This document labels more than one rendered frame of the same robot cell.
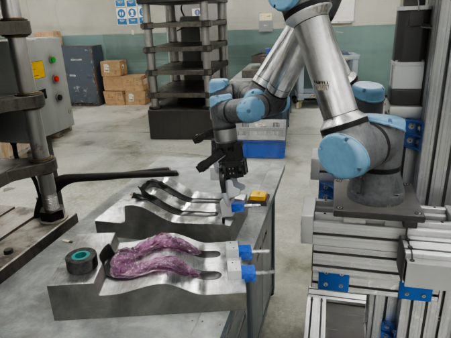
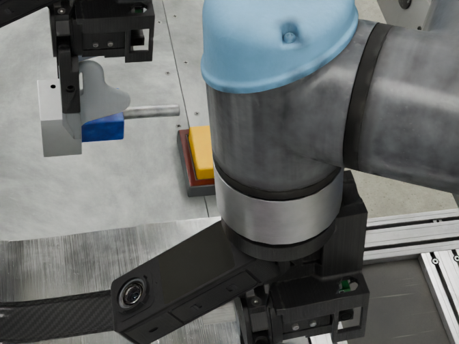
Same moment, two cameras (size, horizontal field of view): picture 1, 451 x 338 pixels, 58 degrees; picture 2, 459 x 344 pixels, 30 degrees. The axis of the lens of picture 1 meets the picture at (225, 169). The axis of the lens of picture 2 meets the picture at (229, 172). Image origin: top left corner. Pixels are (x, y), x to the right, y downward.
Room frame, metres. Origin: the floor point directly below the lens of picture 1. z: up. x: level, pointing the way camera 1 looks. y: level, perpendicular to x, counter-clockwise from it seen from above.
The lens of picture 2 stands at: (1.06, 0.20, 1.56)
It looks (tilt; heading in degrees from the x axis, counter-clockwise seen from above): 52 degrees down; 324
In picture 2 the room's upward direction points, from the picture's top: 11 degrees clockwise
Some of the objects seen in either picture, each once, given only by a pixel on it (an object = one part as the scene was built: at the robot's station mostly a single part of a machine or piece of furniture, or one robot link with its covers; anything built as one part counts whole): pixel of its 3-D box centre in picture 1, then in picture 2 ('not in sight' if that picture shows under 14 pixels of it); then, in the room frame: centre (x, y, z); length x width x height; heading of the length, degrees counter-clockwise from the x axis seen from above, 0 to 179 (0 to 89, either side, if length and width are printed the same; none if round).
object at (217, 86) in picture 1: (219, 94); not in sight; (1.56, 0.01, 1.25); 0.09 x 0.08 x 0.11; 100
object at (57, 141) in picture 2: (227, 172); (110, 114); (1.55, -0.01, 0.93); 0.13 x 0.05 x 0.05; 74
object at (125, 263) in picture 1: (155, 254); not in sight; (1.01, 0.21, 0.90); 0.26 x 0.18 x 0.08; 91
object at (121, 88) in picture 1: (125, 82); not in sight; (8.00, 1.85, 0.42); 0.86 x 0.33 x 0.83; 79
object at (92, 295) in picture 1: (155, 268); not in sight; (1.00, 0.21, 0.86); 0.50 x 0.26 x 0.11; 91
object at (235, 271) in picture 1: (251, 273); not in sight; (0.96, -0.06, 0.86); 0.13 x 0.05 x 0.05; 91
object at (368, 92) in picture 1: (366, 100); not in sight; (1.52, -0.54, 1.20); 0.13 x 0.12 x 0.14; 10
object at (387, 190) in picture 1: (376, 179); not in sight; (1.04, -0.41, 1.09); 0.15 x 0.15 x 0.10
